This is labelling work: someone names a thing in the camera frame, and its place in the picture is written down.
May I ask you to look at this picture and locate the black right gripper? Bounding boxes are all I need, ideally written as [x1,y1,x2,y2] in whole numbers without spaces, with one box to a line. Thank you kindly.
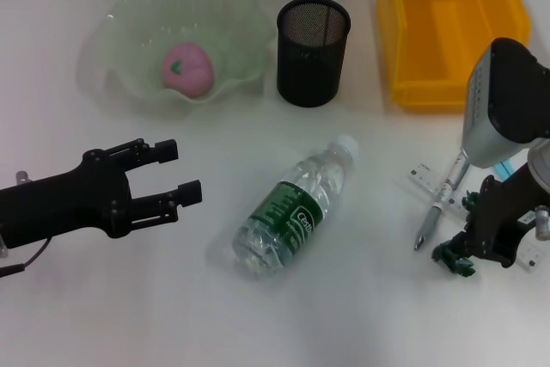
[449,163,543,270]

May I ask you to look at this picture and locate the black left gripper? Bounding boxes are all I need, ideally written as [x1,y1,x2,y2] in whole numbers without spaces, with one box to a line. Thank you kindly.
[0,138,204,250]

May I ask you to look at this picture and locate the dark green plastic lump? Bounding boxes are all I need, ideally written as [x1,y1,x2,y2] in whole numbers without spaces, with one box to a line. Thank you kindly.
[431,242,477,278]

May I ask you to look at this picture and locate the blue scissors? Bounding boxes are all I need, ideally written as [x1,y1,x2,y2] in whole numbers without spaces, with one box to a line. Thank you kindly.
[492,159,519,182]

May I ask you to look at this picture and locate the transparent plastic ruler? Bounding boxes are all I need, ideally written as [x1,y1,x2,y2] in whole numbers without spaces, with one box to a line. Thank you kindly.
[406,160,543,273]

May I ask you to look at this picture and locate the clear green-label water bottle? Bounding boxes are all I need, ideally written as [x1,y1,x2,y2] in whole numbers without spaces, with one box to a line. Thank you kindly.
[231,133,361,278]

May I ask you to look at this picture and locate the grey white pen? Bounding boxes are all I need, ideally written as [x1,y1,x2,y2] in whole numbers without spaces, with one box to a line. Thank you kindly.
[413,152,472,252]

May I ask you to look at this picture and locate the pink toy peach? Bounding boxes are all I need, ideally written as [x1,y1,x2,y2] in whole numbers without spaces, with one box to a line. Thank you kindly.
[162,42,215,100]

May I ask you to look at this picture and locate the black mesh pen holder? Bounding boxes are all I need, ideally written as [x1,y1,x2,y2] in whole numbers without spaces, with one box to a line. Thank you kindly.
[276,0,352,108]

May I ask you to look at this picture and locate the yellow plastic bin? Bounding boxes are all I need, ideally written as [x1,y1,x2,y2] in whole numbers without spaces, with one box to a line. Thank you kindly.
[376,0,532,114]

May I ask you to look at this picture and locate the green wavy glass bowl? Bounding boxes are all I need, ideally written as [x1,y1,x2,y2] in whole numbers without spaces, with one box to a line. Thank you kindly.
[76,0,276,121]

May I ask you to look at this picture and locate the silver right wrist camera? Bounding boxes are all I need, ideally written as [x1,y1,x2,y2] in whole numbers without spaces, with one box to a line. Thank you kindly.
[461,37,550,170]

